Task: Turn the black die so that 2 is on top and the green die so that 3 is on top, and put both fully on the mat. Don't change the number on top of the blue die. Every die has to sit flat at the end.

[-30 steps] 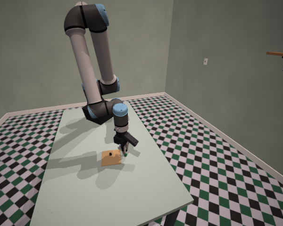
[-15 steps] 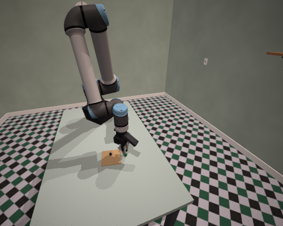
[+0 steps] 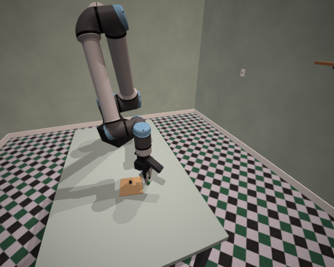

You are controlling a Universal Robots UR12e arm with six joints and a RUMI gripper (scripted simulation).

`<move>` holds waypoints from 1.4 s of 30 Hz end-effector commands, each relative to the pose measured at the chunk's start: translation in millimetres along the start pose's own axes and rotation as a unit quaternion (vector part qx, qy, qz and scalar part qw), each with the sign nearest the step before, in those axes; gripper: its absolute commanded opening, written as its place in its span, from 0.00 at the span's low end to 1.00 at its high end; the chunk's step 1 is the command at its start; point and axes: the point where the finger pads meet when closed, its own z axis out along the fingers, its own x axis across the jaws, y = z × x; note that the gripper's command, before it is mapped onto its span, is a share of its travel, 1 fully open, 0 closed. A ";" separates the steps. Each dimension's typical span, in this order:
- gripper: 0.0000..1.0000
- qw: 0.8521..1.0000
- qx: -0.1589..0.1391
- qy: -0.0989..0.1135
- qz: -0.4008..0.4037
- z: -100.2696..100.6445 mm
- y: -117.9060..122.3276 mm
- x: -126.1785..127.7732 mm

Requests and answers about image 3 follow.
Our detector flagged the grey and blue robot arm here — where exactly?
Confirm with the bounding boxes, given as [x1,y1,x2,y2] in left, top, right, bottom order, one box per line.
[75,4,152,157]

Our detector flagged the orange flat mat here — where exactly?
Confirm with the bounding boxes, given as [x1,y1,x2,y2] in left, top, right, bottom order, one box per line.
[119,176,143,197]

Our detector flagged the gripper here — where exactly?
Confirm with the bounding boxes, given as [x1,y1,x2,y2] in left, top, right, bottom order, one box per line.
[134,152,152,183]

